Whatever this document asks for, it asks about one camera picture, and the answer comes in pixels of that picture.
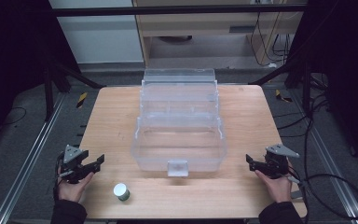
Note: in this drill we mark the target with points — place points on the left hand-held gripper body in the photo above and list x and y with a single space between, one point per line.
71 163

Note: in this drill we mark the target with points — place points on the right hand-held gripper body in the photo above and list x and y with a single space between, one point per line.
276 165

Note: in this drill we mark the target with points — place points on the person's right hand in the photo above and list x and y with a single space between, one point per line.
278 188

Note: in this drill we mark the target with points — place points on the person's left hand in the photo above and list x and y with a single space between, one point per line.
71 191

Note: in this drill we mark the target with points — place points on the small jar with white lid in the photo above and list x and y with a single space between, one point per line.
120 190

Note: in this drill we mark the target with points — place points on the yellow black tape strip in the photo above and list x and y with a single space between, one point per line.
282 96
81 100

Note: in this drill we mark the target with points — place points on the black metal stand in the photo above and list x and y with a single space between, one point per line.
48 93
306 90

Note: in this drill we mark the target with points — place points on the clear plastic storage box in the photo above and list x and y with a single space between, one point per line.
178 140

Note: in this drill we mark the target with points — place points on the black curtain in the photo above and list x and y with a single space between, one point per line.
345 77
12 62

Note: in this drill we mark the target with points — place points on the white cabinet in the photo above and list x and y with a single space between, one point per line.
99 37

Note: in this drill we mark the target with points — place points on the light wooden desk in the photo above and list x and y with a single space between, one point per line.
205 25

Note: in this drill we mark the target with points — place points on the black horizontal bar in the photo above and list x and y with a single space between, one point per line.
167 11

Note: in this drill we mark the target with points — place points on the aluminium floor rail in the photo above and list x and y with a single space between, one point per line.
28 158
329 155

